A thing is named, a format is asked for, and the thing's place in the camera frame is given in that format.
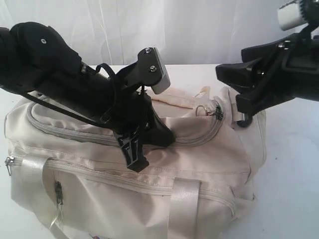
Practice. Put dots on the metal zipper pull with ring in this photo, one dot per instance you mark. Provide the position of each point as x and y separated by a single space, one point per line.
208 110

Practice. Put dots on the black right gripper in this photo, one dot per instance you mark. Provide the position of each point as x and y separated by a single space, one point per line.
274 73

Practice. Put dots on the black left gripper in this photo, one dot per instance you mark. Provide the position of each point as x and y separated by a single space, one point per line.
132 117

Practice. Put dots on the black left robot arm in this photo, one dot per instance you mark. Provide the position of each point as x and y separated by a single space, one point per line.
36 63

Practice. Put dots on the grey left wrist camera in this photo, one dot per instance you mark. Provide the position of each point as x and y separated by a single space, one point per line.
164 80

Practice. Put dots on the beige duffel bag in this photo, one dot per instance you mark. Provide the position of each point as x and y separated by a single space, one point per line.
73 175

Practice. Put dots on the white backdrop curtain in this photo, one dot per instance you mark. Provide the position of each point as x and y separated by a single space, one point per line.
183 31

